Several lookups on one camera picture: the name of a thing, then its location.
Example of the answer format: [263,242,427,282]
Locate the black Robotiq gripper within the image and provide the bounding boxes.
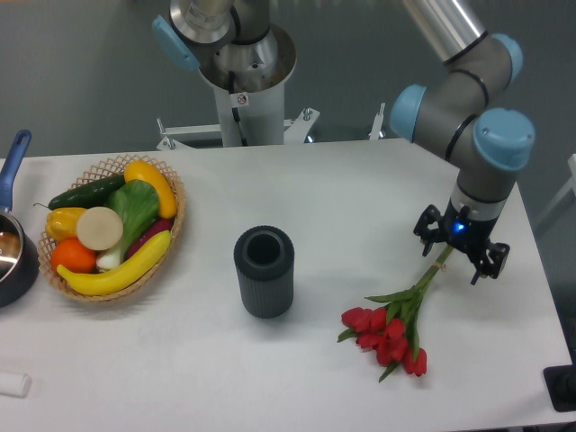
[413,201,510,285]

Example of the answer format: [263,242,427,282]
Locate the red tulip bouquet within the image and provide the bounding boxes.
[337,246,454,382]

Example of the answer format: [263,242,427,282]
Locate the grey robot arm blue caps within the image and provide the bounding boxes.
[152,1,536,279]

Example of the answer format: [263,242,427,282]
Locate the black device at right edge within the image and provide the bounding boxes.
[543,364,575,412]

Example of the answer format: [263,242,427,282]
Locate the dark grey ribbed vase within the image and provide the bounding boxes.
[233,225,295,319]

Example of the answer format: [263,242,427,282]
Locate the purple eggplant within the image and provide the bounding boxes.
[125,219,173,259]

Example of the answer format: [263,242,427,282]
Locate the green bok choy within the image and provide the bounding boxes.
[96,180,159,272]

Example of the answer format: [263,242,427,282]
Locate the yellow squash at top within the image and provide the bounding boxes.
[124,160,177,219]

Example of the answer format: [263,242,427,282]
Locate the long yellow squash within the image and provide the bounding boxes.
[57,230,172,297]

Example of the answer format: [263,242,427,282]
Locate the beige round disc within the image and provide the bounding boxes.
[76,207,123,251]

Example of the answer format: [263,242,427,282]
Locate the dark green cucumber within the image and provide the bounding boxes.
[34,175,125,211]

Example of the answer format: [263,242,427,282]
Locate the orange fruit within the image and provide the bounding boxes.
[50,238,96,274]

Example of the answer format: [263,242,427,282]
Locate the yellow bell pepper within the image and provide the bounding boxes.
[45,207,86,242]

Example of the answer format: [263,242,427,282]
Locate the white cylinder at left edge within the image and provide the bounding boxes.
[0,370,32,399]

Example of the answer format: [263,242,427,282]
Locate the white frame at right edge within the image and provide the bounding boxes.
[534,154,575,237]

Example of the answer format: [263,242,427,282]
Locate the white metal mounting frame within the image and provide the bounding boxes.
[156,102,386,151]

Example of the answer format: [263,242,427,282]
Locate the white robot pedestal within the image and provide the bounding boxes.
[201,44,296,148]

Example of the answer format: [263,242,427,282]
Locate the blue saucepan with handle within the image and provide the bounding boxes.
[1,130,39,307]

